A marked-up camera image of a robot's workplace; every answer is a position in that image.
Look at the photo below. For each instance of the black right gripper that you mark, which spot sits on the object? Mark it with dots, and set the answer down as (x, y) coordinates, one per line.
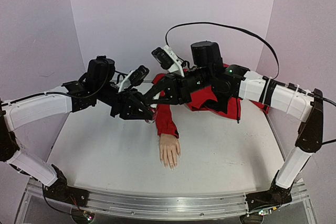
(176, 88)

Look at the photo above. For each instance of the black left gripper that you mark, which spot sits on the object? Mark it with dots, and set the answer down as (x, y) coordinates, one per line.
(132, 109)

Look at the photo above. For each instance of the red nail polish bottle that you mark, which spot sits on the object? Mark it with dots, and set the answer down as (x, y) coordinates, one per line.
(152, 119)

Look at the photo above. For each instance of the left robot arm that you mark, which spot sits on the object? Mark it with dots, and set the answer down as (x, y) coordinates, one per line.
(124, 99)

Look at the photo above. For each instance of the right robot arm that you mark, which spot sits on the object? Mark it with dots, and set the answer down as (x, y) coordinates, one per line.
(304, 105)

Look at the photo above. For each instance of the red jacket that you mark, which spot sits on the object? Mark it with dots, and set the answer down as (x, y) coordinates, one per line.
(202, 100)

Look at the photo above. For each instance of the mannequin hand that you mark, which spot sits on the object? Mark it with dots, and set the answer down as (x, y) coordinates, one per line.
(170, 150)

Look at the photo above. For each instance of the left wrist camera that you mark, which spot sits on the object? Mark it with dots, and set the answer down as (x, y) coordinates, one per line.
(134, 78)

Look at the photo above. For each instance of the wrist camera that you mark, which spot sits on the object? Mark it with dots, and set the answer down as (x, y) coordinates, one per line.
(134, 78)
(168, 60)

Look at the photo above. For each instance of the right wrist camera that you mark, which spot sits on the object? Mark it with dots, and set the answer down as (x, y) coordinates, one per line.
(168, 60)

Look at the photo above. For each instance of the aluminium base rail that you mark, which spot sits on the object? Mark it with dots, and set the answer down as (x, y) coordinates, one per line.
(96, 206)

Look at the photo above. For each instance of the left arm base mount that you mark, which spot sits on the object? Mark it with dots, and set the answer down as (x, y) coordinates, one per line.
(62, 192)

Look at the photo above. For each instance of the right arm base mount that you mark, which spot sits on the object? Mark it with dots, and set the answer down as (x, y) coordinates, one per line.
(275, 196)

